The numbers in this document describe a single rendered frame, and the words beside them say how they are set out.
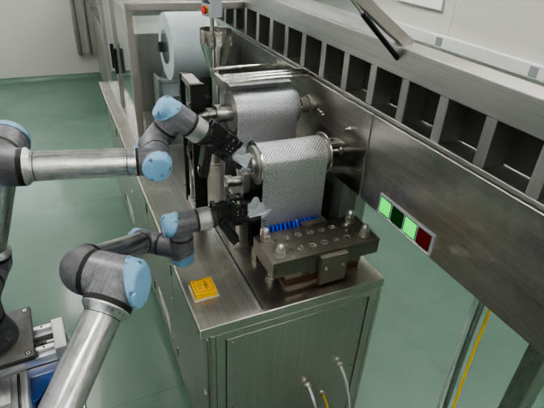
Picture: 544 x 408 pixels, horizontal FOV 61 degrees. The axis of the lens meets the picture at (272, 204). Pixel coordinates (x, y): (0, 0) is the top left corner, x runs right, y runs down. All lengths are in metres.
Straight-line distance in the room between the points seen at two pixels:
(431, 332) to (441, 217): 1.60
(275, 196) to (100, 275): 0.66
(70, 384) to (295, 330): 0.77
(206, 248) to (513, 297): 1.01
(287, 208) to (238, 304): 0.37
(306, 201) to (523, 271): 0.75
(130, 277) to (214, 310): 0.43
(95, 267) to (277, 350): 0.73
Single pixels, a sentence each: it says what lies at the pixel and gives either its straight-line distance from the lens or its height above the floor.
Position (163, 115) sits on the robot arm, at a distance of 1.30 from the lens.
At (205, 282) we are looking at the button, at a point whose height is 0.92.
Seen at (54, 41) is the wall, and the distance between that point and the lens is 6.90.
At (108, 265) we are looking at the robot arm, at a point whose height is 1.23.
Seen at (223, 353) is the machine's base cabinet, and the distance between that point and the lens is 1.51.
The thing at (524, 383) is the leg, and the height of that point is 0.88.
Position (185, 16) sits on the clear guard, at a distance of 2.33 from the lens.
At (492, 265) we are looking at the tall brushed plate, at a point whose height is 1.26.
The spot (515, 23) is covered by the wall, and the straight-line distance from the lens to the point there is 4.13.
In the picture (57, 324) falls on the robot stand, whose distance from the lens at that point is 1.70.
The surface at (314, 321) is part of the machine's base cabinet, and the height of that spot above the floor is 0.79.
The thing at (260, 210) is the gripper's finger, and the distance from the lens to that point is 1.51.
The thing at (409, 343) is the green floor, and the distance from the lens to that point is 2.73.
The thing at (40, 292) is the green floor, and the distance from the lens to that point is 3.08.
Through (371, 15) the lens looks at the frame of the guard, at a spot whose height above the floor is 1.73.
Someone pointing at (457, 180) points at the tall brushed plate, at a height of 1.40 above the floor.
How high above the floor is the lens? 1.92
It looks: 31 degrees down
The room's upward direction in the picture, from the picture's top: 3 degrees clockwise
